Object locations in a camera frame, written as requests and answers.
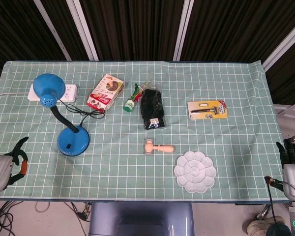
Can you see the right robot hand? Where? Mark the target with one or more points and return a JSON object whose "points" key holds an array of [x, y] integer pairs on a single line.
{"points": [[293, 177]]}

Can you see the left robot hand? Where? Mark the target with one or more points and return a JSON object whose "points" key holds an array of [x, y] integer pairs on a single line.
{"points": [[0, 172]]}

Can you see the blue gooseneck desk lamp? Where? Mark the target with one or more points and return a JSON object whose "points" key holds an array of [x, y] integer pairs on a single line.
{"points": [[72, 141]]}

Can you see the beige shoe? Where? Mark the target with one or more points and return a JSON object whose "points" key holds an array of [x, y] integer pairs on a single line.
{"points": [[258, 226]]}

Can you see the white flower paint palette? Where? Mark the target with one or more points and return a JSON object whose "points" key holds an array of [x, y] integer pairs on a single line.
{"points": [[195, 172]]}

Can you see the white power strip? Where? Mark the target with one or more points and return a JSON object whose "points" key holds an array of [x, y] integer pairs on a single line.
{"points": [[70, 92]]}

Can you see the razor in yellow blister pack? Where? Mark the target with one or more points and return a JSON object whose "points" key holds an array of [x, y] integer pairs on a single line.
{"points": [[206, 109]]}

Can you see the green white checked tablecloth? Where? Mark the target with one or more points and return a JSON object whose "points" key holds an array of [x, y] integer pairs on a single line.
{"points": [[127, 159]]}

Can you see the red white snack box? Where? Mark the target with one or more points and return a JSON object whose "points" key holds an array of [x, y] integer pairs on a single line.
{"points": [[105, 93]]}

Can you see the small wooden toy hammer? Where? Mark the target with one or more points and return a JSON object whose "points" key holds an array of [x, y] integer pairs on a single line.
{"points": [[162, 148]]}

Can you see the green feather shuttlecock toy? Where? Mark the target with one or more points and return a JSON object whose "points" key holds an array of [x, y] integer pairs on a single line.
{"points": [[129, 105]]}

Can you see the blue grey robot torso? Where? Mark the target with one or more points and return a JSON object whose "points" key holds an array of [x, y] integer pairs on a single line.
{"points": [[140, 218]]}

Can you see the black gloves in plastic bag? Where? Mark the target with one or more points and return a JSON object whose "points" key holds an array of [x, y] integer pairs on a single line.
{"points": [[151, 108]]}

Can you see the dark pleated curtain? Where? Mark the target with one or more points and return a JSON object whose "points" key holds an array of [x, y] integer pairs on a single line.
{"points": [[137, 27]]}

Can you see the white frame post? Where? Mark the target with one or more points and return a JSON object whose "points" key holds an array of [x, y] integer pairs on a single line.
{"points": [[52, 29], [82, 29], [183, 29], [284, 43]]}

